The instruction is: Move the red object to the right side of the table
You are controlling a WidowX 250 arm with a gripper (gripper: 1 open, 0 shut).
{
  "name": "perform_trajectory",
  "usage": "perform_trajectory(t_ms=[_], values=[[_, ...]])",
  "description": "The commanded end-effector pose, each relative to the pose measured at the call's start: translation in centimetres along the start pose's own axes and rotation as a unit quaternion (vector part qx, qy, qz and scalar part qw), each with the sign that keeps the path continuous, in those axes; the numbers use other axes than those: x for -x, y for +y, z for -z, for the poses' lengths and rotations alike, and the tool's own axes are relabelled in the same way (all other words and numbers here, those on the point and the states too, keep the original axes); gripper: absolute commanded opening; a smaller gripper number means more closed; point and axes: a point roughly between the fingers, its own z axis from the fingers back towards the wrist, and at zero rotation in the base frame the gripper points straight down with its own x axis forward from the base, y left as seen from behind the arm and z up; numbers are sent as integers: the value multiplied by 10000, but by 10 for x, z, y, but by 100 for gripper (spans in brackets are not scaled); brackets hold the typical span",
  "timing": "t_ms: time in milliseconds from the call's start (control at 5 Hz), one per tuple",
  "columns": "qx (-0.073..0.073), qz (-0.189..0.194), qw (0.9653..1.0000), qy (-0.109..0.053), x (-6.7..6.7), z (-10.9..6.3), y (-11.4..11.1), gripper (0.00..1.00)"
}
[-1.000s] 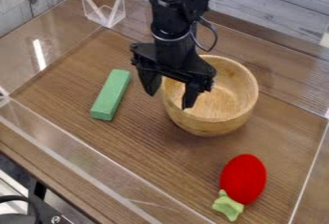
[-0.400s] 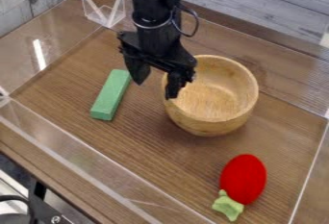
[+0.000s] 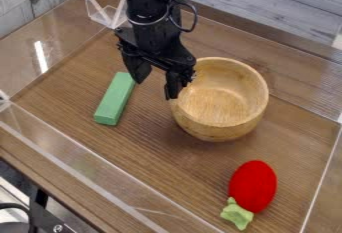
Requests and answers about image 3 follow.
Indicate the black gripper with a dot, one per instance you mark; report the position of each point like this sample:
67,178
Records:
154,46

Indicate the red plush tomato toy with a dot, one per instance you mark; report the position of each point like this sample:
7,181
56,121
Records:
250,193

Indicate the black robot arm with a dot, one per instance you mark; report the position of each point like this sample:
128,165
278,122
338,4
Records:
145,12

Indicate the green rectangular block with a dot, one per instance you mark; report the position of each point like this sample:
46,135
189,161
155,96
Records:
114,100

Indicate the wooden bowl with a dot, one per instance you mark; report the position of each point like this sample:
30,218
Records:
222,104

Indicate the clear acrylic tray wall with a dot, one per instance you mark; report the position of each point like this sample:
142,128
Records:
115,202

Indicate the black table frame bracket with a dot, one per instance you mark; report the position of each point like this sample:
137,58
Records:
43,221

